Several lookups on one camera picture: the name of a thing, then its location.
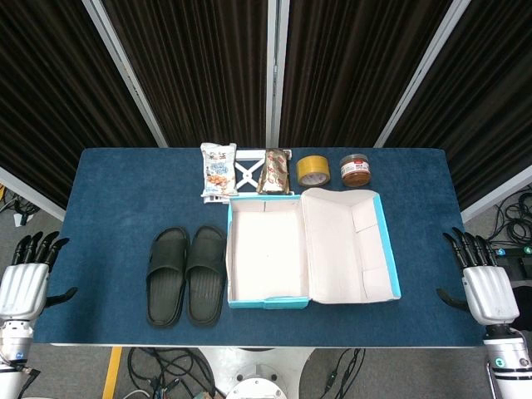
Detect blue table mat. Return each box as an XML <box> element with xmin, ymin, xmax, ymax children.
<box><xmin>32</xmin><ymin>147</ymin><xmax>495</xmax><ymax>348</ymax></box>

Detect white frame post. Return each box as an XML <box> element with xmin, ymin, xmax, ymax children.
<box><xmin>265</xmin><ymin>0</ymin><xmax>291</xmax><ymax>149</ymax></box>
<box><xmin>81</xmin><ymin>0</ymin><xmax>170</xmax><ymax>149</ymax></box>
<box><xmin>373</xmin><ymin>0</ymin><xmax>473</xmax><ymax>149</ymax></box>

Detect yellow floor tape strip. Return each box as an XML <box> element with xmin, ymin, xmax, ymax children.
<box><xmin>101</xmin><ymin>347</ymin><xmax>124</xmax><ymax>399</ymax></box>

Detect dark brown curtain panel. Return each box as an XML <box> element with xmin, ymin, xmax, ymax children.
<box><xmin>384</xmin><ymin>0</ymin><xmax>532</xmax><ymax>209</ymax></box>
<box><xmin>0</xmin><ymin>0</ymin><xmax>165</xmax><ymax>209</ymax></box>
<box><xmin>278</xmin><ymin>0</ymin><xmax>452</xmax><ymax>149</ymax></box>
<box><xmin>101</xmin><ymin>0</ymin><xmax>269</xmax><ymax>149</ymax></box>

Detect white plastic rack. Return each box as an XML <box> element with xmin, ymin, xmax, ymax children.
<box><xmin>202</xmin><ymin>149</ymin><xmax>297</xmax><ymax>205</ymax></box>

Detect black coiled cable bundle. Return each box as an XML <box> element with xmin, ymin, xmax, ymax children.
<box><xmin>485</xmin><ymin>189</ymin><xmax>532</xmax><ymax>250</ymax></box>

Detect red lid sauce jar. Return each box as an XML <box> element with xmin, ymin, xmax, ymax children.
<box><xmin>339</xmin><ymin>153</ymin><xmax>373</xmax><ymax>188</ymax></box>

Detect grey metal tube frame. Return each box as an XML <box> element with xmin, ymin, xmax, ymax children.
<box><xmin>484</xmin><ymin>361</ymin><xmax>500</xmax><ymax>399</ymax></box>

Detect white frame rail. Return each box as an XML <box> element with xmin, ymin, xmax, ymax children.
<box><xmin>0</xmin><ymin>165</ymin><xmax>67</xmax><ymax>221</ymax></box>
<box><xmin>461</xmin><ymin>165</ymin><xmax>532</xmax><ymax>224</ymax></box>

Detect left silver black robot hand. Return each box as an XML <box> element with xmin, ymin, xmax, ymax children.
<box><xmin>0</xmin><ymin>232</ymin><xmax>79</xmax><ymax>322</ymax></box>

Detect white snack bag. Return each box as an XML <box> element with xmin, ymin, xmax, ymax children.
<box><xmin>199</xmin><ymin>142</ymin><xmax>239</xmax><ymax>199</ymax></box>

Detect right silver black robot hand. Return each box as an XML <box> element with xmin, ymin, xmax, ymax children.
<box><xmin>436</xmin><ymin>227</ymin><xmax>520</xmax><ymax>328</ymax></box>

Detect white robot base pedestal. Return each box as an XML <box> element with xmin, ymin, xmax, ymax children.
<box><xmin>199</xmin><ymin>347</ymin><xmax>317</xmax><ymax>399</ymax></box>

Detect black cable with green plug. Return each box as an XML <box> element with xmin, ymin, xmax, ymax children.
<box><xmin>319</xmin><ymin>347</ymin><xmax>367</xmax><ymax>399</ymax></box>

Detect yellow tape roll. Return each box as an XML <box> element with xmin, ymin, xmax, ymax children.
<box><xmin>295</xmin><ymin>155</ymin><xmax>332</xmax><ymax>188</ymax></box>

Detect light blue shoe box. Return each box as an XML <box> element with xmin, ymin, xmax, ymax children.
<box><xmin>226</xmin><ymin>186</ymin><xmax>403</xmax><ymax>311</ymax></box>

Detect black rubber slipper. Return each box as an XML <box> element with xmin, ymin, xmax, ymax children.
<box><xmin>184</xmin><ymin>225</ymin><xmax>229</xmax><ymax>327</ymax></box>
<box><xmin>145</xmin><ymin>226</ymin><xmax>191</xmax><ymax>329</ymax></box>

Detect brown snack bag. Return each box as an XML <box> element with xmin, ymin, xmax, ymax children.
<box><xmin>257</xmin><ymin>148</ymin><xmax>291</xmax><ymax>195</ymax></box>

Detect black floor cable bundle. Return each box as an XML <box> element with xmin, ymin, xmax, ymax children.
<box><xmin>126</xmin><ymin>347</ymin><xmax>217</xmax><ymax>399</ymax></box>

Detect cables beside yellow connector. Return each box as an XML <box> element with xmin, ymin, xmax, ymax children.
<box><xmin>0</xmin><ymin>186</ymin><xmax>41</xmax><ymax>228</ymax></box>

